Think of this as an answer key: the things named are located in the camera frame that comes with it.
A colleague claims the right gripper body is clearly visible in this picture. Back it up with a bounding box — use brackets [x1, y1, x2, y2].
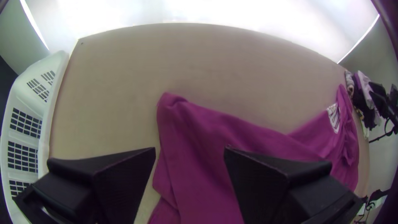
[368, 81, 398, 126]

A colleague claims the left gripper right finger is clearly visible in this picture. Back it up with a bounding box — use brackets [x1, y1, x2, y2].
[223, 145, 364, 224]

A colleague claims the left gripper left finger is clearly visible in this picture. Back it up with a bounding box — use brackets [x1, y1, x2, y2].
[29, 147, 156, 224]

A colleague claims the dark t-shirt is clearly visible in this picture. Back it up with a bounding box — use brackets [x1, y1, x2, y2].
[148, 84, 360, 224]

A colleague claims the heap of clothes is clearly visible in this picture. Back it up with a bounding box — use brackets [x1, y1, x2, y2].
[344, 70, 383, 139]

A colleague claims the white laundry basket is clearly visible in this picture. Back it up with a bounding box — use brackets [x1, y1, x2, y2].
[0, 50, 70, 224]

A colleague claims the white sheer curtain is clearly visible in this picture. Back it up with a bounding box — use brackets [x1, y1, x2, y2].
[22, 0, 379, 63]

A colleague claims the black cable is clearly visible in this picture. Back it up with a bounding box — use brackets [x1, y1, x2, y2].
[368, 118, 397, 144]

